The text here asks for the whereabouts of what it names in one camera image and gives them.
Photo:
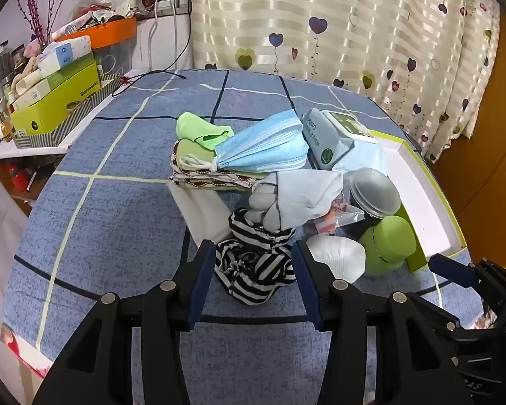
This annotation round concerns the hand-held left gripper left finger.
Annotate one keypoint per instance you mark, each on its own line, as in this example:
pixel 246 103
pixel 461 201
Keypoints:
pixel 204 270

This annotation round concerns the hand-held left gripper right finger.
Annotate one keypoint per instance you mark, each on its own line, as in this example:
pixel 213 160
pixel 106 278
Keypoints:
pixel 310 287

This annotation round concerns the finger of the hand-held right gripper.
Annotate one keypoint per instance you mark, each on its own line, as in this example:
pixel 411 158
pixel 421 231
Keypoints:
pixel 447 268

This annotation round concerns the white knit cloth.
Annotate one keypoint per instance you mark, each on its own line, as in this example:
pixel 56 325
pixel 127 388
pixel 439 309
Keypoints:
pixel 341 257

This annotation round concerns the black white striped sock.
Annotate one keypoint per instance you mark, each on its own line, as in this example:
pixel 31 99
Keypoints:
pixel 253 270
pixel 240 225

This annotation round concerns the white gauze cloth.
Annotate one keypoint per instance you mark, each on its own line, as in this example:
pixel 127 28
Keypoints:
pixel 202 215

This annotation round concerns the green white cardboard box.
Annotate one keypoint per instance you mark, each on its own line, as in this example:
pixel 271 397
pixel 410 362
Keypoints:
pixel 421 194

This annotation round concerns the light blue grey-toed sock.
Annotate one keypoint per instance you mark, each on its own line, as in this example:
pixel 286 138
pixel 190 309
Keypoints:
pixel 303 198

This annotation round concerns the blue face mask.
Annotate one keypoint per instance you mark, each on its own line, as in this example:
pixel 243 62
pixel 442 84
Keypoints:
pixel 265 143

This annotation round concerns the green sock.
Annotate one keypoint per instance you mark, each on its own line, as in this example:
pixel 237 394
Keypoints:
pixel 189 126

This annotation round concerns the green plush cylinder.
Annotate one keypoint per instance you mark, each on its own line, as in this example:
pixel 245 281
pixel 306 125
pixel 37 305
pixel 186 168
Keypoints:
pixel 388 244

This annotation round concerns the clear plastic packet orange contents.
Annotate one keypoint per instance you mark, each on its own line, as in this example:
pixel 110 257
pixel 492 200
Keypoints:
pixel 337 219

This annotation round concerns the blue plaid bedsheet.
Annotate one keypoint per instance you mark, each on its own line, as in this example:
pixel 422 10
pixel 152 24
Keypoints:
pixel 122 228

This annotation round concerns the round container clear lid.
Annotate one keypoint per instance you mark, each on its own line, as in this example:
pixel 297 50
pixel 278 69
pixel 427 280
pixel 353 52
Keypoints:
pixel 373 194

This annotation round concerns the wooden wardrobe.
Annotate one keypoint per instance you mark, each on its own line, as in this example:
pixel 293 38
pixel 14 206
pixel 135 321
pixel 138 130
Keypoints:
pixel 489 168

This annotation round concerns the green rabbit towel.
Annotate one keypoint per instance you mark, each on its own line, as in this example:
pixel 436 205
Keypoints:
pixel 183 147

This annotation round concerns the wet wipes pack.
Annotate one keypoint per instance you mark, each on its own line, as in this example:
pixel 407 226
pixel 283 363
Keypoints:
pixel 329 143

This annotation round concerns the black white striped box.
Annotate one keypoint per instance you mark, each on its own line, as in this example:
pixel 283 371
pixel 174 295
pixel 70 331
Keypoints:
pixel 80 118

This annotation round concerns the pink printed cloth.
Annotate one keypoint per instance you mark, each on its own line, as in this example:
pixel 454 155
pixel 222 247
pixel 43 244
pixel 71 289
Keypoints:
pixel 17 346

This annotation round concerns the red item under shelf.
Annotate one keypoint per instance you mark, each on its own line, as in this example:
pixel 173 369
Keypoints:
pixel 19 179

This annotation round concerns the white shelf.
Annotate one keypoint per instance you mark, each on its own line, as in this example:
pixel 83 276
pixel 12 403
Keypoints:
pixel 33 149

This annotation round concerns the lime green cardboard box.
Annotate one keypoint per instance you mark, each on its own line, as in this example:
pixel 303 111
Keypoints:
pixel 46 114

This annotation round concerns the long white box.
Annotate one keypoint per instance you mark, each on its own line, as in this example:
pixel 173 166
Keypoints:
pixel 38 88

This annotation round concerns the orange tray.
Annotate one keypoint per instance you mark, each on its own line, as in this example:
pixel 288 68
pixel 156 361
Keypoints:
pixel 114 31

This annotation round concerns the white blue tissue pack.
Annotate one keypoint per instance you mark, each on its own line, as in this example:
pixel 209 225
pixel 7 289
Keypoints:
pixel 63 52

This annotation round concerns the heart print curtain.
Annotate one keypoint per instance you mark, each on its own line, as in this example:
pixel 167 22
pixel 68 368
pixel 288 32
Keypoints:
pixel 341 17

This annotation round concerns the dark jar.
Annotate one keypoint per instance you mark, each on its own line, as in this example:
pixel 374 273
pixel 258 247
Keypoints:
pixel 2 63

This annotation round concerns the purple flower branches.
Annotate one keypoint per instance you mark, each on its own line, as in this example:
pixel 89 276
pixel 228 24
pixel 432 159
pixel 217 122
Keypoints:
pixel 33 12

